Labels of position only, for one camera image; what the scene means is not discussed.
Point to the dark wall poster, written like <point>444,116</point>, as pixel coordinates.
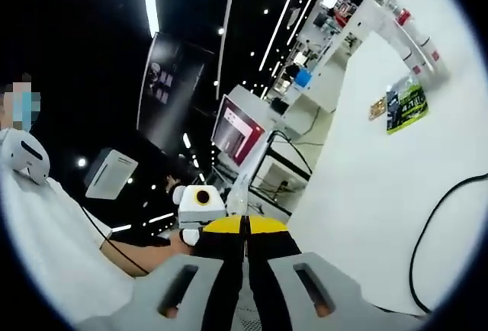
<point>171,90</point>

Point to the green silver skincare pouch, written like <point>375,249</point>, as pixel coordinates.
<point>406,106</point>

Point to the white ceiling air conditioner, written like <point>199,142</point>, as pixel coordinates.
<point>110,172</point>

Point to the monitor with red screen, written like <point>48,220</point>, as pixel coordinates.
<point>236,129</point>

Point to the gold foil skincare sachet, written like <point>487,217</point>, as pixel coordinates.
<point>377,108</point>

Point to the white worn device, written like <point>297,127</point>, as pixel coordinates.
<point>26,155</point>

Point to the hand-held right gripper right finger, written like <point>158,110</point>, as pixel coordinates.
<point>267,247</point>

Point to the long white counter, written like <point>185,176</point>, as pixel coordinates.
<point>324,100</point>

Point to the small white skincare bottle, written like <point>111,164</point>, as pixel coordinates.
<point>434,60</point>

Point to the black monitor stand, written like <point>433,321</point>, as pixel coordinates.
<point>293,152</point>

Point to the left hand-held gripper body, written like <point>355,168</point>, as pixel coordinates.
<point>190,209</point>

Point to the large red-collar skincare bottle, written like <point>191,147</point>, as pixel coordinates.
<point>409,26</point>

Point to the white skincare tube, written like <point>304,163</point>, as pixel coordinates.
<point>392,50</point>

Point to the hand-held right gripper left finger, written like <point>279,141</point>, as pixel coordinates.
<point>217,270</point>

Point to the blue storage bin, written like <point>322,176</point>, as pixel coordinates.
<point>304,78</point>

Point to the person in white shirt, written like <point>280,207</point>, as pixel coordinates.
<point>45,251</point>

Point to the white stand tray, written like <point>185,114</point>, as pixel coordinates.
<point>251,167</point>

